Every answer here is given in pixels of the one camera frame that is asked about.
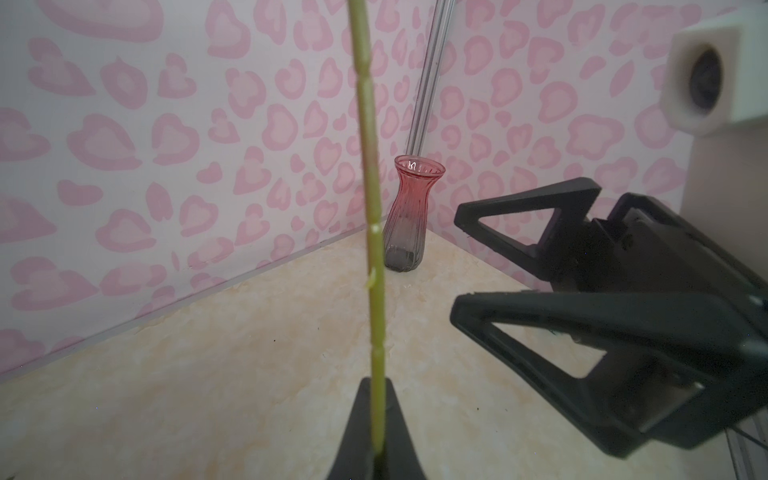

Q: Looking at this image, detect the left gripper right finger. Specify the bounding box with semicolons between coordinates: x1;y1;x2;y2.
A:
380;378;427;480

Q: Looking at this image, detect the blue rose stem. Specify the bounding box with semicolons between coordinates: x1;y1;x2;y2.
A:
347;0;386;460

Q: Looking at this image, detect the red glass vase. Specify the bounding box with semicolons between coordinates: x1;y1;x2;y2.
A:
383;155;446;272

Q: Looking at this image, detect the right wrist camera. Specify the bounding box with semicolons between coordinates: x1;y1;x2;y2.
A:
659;3;767;137

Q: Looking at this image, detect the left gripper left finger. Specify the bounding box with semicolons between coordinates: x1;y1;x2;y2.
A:
326;377;374;480

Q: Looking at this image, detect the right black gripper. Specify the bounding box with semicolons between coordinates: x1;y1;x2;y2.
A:
450;177;767;458

